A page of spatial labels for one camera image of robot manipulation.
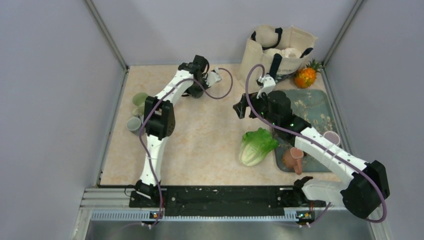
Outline light green mug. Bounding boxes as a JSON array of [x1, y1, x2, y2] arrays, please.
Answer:
[[131, 92, 149, 116]]

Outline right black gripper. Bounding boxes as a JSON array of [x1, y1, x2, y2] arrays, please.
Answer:
[[233, 88, 279, 127]]

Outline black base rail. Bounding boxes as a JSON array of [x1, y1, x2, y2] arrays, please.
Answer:
[[129, 185, 326, 217]]

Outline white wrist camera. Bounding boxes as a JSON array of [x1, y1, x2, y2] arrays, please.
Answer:
[[205, 67, 222, 89], [256, 74, 276, 99]]

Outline pink mug large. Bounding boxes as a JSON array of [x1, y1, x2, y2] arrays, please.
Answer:
[[282, 147, 304, 175]]

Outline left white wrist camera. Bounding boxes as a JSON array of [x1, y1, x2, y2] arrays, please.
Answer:
[[205, 67, 222, 89]]

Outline grey blue mug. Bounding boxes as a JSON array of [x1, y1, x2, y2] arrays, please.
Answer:
[[126, 116, 142, 135]]

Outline toy lettuce head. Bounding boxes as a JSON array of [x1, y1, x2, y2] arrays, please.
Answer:
[[238, 127, 279, 166]]

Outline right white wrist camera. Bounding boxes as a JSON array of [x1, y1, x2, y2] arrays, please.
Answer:
[[256, 74, 276, 99]]

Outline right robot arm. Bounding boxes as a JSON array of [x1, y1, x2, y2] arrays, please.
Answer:
[[232, 90, 390, 223]]

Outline toy pineapple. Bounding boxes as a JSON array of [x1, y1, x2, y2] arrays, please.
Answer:
[[294, 58, 323, 89]]

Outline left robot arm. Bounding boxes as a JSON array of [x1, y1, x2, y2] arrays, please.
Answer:
[[135, 55, 210, 207]]

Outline beige canvas tote bag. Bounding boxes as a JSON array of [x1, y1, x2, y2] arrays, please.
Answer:
[[237, 25, 318, 87]]

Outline mauve cup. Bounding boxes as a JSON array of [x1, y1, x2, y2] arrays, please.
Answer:
[[323, 130, 341, 146]]

